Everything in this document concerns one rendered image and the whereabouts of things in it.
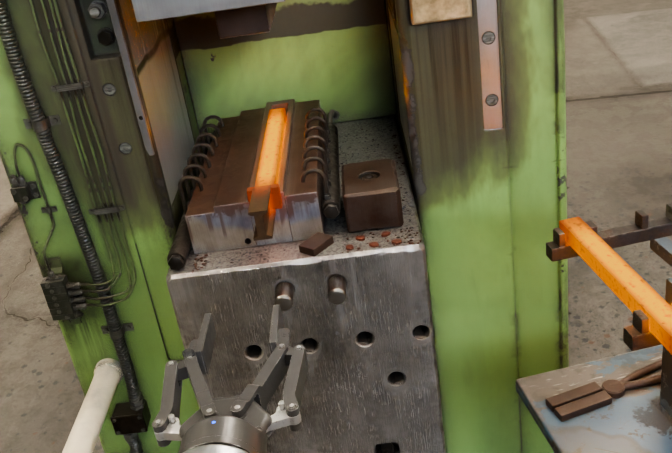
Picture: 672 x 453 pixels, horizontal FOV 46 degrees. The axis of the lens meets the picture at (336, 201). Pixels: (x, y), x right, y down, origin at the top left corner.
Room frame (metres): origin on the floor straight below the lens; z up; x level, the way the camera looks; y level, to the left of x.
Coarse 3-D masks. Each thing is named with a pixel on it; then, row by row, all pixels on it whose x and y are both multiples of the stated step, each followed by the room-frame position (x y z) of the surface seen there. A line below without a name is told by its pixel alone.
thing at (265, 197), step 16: (272, 112) 1.39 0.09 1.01; (272, 128) 1.30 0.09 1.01; (272, 144) 1.23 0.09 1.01; (272, 160) 1.16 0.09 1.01; (272, 176) 1.09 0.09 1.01; (256, 192) 1.02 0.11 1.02; (272, 192) 1.04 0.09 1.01; (256, 208) 0.97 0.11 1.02; (272, 208) 1.04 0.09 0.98; (256, 224) 0.96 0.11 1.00; (272, 224) 0.99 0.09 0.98; (256, 240) 0.96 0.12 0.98
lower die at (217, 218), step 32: (224, 128) 1.42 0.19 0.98; (256, 128) 1.37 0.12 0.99; (288, 128) 1.31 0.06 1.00; (224, 160) 1.26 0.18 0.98; (256, 160) 1.19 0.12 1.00; (288, 160) 1.19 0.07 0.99; (224, 192) 1.10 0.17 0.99; (288, 192) 1.06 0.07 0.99; (320, 192) 1.12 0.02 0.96; (192, 224) 1.06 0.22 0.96; (224, 224) 1.06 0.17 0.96; (288, 224) 1.05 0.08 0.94; (320, 224) 1.05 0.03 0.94
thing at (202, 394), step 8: (184, 352) 0.67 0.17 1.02; (192, 352) 0.67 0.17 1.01; (184, 360) 0.66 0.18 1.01; (192, 360) 0.66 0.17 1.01; (192, 368) 0.65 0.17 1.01; (192, 376) 0.63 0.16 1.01; (200, 376) 0.63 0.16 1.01; (192, 384) 0.62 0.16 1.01; (200, 384) 0.62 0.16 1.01; (200, 392) 0.60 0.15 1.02; (208, 392) 0.60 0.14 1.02; (200, 400) 0.59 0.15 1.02; (208, 400) 0.59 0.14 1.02; (208, 408) 0.57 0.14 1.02; (208, 416) 0.56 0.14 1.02
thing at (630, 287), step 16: (560, 224) 0.95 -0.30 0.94; (576, 224) 0.93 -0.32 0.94; (576, 240) 0.90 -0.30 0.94; (592, 240) 0.88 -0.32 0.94; (592, 256) 0.85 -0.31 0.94; (608, 256) 0.84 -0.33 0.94; (608, 272) 0.81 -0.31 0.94; (624, 272) 0.80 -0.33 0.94; (624, 288) 0.77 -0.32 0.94; (640, 288) 0.76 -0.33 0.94; (640, 304) 0.73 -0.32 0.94; (656, 304) 0.73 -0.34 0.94; (656, 320) 0.70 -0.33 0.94; (656, 336) 0.70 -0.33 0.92
